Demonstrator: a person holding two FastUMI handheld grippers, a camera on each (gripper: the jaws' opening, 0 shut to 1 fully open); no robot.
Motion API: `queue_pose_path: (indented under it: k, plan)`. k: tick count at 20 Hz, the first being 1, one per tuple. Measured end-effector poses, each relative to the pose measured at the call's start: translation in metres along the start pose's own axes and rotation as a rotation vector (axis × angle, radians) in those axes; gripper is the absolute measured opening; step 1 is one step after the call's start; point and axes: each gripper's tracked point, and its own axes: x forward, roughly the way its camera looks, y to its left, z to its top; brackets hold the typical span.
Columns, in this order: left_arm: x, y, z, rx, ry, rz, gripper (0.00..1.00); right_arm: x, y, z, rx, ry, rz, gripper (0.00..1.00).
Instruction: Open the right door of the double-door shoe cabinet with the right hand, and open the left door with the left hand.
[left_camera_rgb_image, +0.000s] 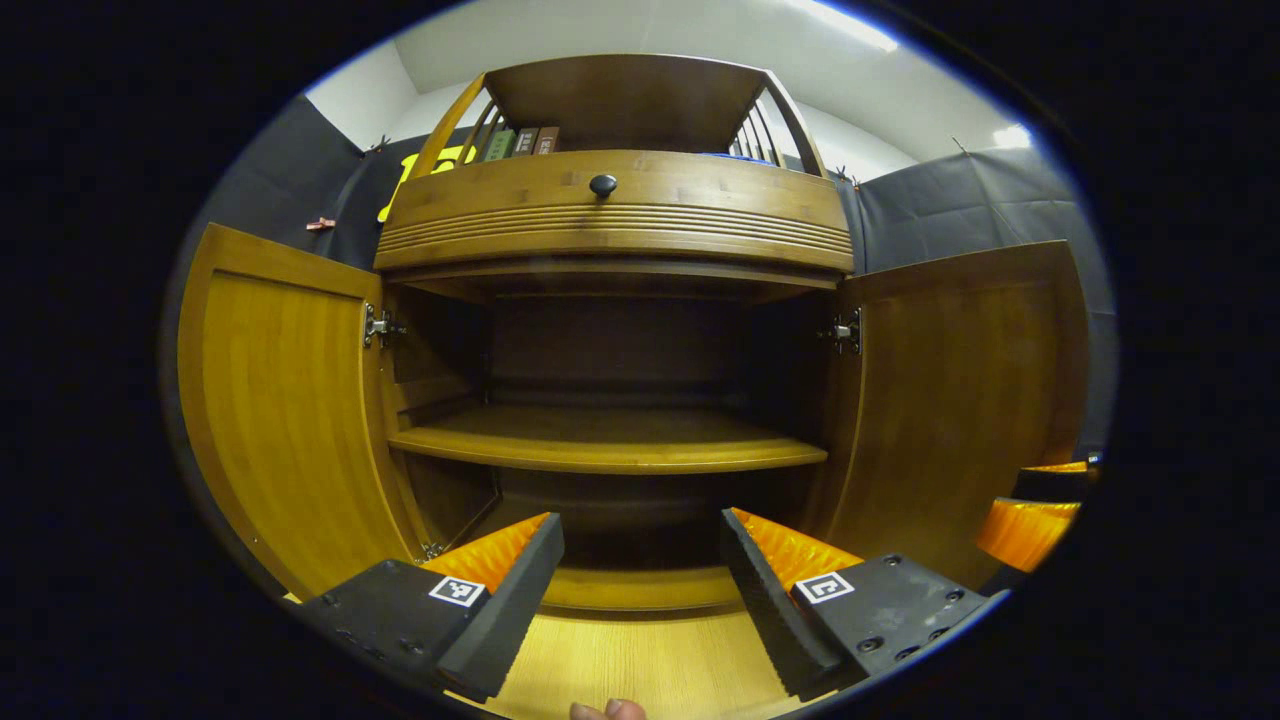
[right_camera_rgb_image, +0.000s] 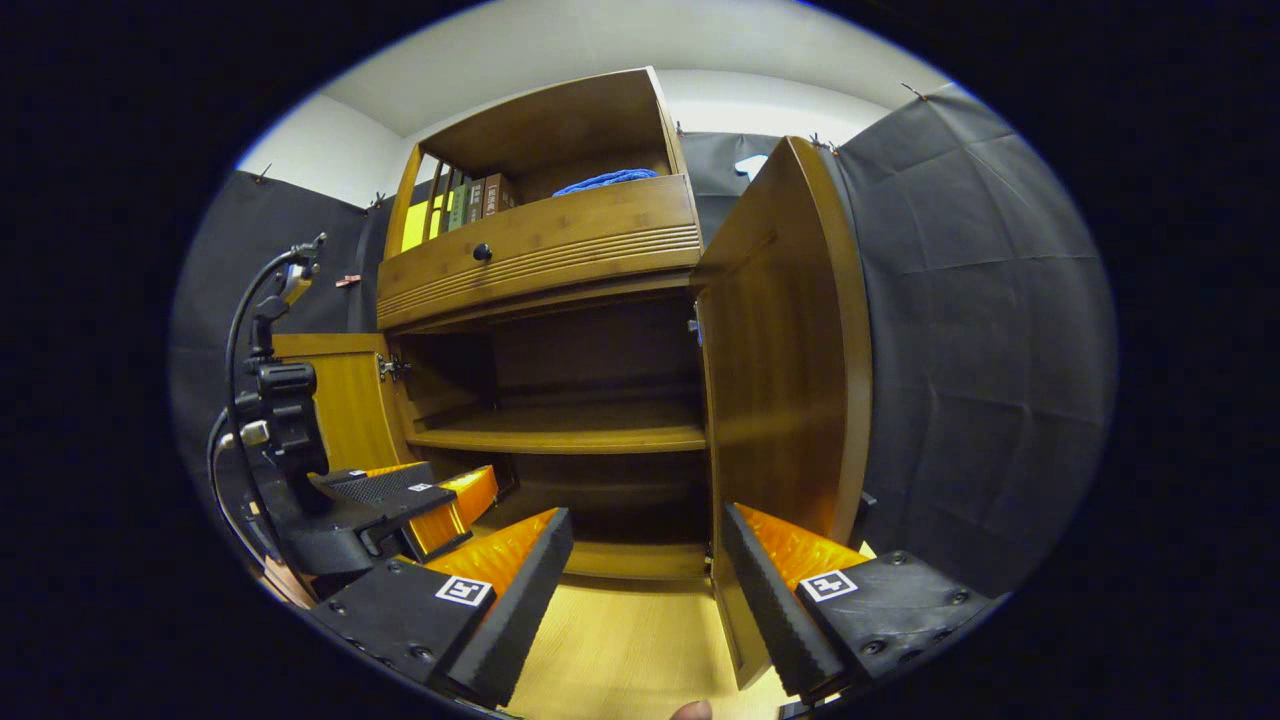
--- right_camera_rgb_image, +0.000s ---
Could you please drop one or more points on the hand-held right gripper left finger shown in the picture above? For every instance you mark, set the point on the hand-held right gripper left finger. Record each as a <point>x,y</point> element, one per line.
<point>520,610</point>

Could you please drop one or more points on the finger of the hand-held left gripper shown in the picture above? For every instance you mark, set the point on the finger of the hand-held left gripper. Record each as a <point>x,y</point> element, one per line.
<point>460,500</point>
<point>380,482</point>

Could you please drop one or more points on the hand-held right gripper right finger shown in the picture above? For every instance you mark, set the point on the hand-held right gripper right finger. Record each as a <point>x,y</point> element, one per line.
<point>770,610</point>

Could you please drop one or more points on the wooden shoe cabinet door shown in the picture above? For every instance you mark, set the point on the wooden shoe cabinet door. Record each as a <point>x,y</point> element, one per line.
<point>780,400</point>
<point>350,400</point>

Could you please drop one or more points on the wooden double-door shoe cabinet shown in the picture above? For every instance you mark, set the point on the wooden double-door shoe cabinet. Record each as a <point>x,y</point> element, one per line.
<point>560,120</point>

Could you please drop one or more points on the wooden inner shelf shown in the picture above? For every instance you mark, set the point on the wooden inner shelf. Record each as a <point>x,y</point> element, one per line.
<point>560,438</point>

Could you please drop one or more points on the black drawer knob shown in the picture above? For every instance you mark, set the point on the black drawer knob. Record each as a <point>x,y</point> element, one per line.
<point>482,252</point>

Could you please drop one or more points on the green hardcover book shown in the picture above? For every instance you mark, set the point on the green hardcover book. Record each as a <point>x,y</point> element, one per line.
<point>457,208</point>

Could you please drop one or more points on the olive grey hardcover book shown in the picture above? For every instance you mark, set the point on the olive grey hardcover book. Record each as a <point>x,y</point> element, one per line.
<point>475,202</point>

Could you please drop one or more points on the brown hardcover book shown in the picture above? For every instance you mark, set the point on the brown hardcover book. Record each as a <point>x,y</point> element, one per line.
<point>498,196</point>

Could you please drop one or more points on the black backdrop cloth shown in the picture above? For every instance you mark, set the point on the black backdrop cloth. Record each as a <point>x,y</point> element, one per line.
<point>980,350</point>

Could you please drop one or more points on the blue towel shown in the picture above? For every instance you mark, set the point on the blue towel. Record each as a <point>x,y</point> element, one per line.
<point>605,181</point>

